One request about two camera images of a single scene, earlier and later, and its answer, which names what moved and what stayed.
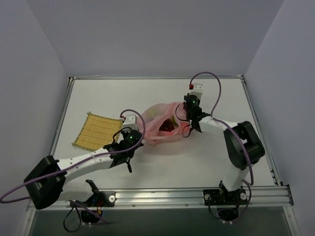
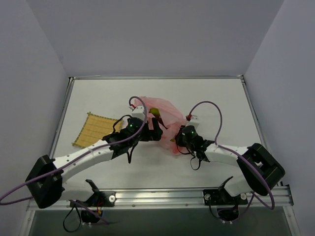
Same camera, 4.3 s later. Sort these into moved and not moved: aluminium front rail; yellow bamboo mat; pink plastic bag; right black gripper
Moved: right black gripper; pink plastic bag
Not moved: aluminium front rail; yellow bamboo mat
